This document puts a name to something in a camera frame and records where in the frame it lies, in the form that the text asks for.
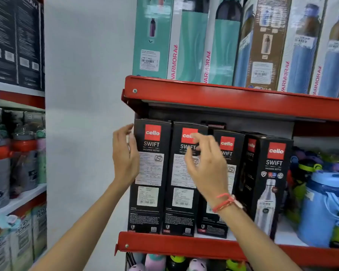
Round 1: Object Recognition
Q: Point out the light teal bottle strap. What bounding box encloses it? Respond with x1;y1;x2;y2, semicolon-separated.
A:
0;207;21;230

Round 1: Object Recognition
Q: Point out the row of grey sipper bottles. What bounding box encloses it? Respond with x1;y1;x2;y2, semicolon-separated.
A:
0;107;47;211

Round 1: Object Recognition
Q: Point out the pile of pink green-lidded bottles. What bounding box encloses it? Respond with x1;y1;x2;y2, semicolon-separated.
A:
127;252;248;271

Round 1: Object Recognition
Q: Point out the red metal shelf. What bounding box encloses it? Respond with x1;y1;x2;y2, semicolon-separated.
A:
114;214;339;269
121;75;339;137

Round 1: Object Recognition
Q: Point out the person's right forearm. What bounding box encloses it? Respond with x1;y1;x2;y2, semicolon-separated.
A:
213;204;303;271

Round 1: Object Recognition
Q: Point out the black box with red lettering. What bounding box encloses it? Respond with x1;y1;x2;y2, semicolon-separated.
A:
200;120;227;131

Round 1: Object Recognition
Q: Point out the person's left forearm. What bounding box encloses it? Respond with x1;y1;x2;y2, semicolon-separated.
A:
30;179;133;271

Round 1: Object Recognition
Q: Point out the brown and blue bottle carton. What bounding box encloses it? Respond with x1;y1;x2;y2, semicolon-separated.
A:
234;0;292;91

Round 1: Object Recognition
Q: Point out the teal bottle carton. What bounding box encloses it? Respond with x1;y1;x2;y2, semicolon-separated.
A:
200;0;243;87
132;0;210;82

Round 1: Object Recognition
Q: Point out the black bottle box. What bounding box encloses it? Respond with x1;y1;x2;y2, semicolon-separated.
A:
250;134;294;240
196;129;246;239
234;132;267;206
127;118;172;234
162;122;209;238

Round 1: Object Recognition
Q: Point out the row of white green cartons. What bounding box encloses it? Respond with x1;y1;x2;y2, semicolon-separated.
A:
0;201;48;271

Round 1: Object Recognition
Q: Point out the person's left hand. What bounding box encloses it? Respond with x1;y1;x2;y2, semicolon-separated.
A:
112;123;140;189

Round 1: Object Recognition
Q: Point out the red string bracelet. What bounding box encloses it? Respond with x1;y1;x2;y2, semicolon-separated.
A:
212;193;245;213

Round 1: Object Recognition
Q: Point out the person's right hand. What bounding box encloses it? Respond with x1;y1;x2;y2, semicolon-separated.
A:
184;132;234;209

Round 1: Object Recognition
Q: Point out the cluster of colourful water bottles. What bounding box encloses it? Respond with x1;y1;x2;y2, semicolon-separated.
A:
282;146;339;249

